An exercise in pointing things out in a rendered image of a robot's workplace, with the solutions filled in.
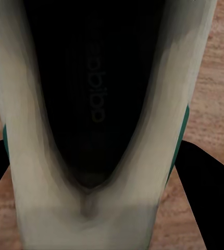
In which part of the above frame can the gym shoe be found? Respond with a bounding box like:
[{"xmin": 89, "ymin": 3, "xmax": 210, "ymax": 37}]
[{"xmin": 0, "ymin": 0, "xmax": 217, "ymax": 250}]

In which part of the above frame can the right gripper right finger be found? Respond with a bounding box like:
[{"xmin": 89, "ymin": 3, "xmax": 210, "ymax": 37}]
[{"xmin": 175, "ymin": 140, "xmax": 224, "ymax": 250}]

